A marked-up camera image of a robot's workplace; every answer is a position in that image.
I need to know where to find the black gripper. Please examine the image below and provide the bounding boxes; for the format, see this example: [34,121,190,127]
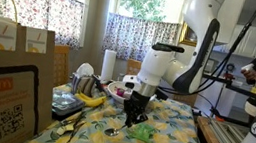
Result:
[119,89,153,131]

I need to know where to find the silver spoon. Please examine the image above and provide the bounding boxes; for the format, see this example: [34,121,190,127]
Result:
[103,120,129,140]

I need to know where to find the white handheld controller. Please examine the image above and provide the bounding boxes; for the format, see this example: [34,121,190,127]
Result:
[240,61,255,73]

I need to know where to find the operator hand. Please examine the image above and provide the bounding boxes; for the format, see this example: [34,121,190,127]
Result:
[240,64,256,84]

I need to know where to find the pink and green cap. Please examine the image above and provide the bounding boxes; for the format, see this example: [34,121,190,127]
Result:
[114,86,127,98]

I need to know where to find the lemon print tablecloth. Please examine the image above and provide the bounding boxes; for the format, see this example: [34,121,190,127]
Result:
[20,77,213,143]

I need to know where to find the white floral plate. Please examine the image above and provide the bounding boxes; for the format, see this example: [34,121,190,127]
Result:
[105,79,159,110]

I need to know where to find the yellow banana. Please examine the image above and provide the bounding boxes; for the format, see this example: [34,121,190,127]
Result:
[72,90,108,111]

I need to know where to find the wooden cane chair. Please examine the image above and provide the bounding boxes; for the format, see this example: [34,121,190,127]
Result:
[172,90,199,107]
[48,43,74,89]
[124,58,144,78]

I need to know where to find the white paper towel roll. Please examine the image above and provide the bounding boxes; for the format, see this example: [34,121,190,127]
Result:
[100,48,119,83]

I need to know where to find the dark thin twig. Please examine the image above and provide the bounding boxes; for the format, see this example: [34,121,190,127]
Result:
[55,109,88,143]

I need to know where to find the striped fabric pouch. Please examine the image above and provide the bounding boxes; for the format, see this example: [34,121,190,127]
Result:
[69,72,101,98]

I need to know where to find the white plastic bag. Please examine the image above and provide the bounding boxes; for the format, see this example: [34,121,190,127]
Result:
[75,60,97,80]

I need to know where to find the black plastic food container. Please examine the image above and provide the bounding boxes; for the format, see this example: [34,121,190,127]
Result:
[49,87,88,124]

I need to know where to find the small pale paper scrap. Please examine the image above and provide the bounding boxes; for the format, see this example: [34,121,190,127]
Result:
[55,118,75,137]

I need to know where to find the grey countertop appliance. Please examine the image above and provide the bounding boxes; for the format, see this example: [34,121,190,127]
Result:
[204,57,219,75]

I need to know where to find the gold framed picture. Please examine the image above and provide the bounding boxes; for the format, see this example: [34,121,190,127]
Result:
[177,21,200,48]

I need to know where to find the brown paper takeaway bag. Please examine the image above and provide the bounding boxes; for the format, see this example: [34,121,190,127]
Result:
[0,0,70,143]

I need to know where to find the white kitchen cabinets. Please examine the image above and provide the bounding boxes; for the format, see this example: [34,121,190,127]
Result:
[213,21,256,58]

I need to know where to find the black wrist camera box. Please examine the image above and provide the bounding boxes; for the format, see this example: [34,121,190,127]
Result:
[153,87,171,102]

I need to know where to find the black external camera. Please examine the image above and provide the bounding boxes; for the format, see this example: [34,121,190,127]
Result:
[150,42,186,55]

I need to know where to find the black camera stand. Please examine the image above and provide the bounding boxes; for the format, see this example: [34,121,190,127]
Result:
[196,71,256,128]

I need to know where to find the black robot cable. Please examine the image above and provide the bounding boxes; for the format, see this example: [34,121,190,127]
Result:
[195,0,256,102]

